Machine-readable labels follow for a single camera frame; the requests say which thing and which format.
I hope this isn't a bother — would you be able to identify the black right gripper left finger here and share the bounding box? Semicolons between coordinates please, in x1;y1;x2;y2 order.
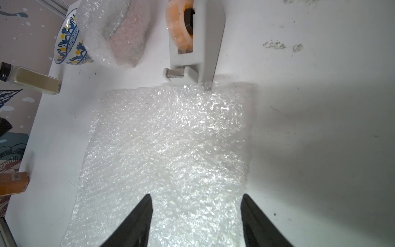
101;194;153;247

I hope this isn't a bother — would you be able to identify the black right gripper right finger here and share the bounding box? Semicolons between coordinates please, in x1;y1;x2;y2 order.
240;193;293;247

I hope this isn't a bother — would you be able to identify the bubble wrap sheet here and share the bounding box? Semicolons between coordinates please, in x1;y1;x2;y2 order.
76;0;151;68
60;82;255;247

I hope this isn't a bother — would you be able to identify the blue yellow patterned bowl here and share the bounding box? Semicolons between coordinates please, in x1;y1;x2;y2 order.
53;8;93;65

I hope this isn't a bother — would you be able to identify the orange bottle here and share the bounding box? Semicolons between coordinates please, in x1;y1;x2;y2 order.
0;172;30;196

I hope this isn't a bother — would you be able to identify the glass jar black lid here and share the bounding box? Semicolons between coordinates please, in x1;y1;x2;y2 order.
1;62;62;95

